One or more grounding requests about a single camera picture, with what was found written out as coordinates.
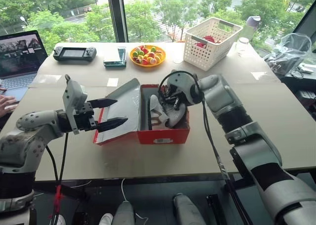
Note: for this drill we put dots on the pink toy fruit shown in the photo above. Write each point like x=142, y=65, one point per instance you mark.
x=152, y=61

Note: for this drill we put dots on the green toy fruit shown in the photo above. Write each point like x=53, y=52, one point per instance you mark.
x=153, y=48
x=140, y=53

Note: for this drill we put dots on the teal and white small box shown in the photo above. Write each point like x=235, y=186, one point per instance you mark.
x=114, y=59

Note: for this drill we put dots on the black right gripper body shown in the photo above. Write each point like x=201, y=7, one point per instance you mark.
x=169, y=94

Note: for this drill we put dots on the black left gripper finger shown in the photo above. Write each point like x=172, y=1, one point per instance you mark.
x=103, y=103
x=112, y=123

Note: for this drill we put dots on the clear plastic bag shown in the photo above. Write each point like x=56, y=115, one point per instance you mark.
x=288, y=52

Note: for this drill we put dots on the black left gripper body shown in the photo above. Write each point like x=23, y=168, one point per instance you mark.
x=84, y=120

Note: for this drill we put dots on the white paper label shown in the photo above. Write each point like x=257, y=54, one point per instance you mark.
x=113, y=82

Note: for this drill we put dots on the dark window frame post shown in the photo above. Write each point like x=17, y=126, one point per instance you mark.
x=118, y=14

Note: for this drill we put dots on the red shoebox with hinged lid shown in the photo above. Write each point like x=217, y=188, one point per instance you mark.
x=163, y=136

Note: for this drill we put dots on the white shoe on floor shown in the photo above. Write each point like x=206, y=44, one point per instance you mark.
x=59, y=220
x=106, y=219

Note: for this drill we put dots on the bottle with purple lid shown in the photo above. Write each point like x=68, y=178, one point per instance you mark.
x=250, y=28

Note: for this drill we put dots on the yellow plate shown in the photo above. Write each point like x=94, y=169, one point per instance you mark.
x=138, y=63

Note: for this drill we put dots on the clear glass jar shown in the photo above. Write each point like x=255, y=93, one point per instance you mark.
x=242, y=45

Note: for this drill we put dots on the person's bare hand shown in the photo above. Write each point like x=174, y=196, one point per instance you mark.
x=8, y=103

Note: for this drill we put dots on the white sneaker with black sole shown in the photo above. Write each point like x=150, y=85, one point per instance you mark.
x=155, y=106

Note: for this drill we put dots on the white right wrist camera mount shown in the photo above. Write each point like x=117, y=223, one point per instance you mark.
x=179, y=82

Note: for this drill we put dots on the grey open laptop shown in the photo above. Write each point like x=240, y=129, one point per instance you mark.
x=17, y=59

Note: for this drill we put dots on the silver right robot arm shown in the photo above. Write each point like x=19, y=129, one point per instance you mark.
x=249, y=141

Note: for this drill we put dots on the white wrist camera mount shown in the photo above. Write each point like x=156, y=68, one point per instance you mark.
x=71, y=91
x=179, y=82

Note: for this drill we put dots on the red item in basket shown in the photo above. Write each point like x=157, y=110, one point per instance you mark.
x=208, y=39

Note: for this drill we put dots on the white charger block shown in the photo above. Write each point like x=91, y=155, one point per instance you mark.
x=305, y=68

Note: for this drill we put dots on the black handheld game console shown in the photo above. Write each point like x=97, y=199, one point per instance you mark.
x=74, y=54

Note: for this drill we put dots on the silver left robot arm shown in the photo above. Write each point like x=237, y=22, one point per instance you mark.
x=27, y=136

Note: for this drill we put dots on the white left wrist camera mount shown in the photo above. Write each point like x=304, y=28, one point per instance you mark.
x=71, y=91

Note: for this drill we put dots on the white perforated plastic basket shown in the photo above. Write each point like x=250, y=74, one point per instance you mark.
x=205, y=55

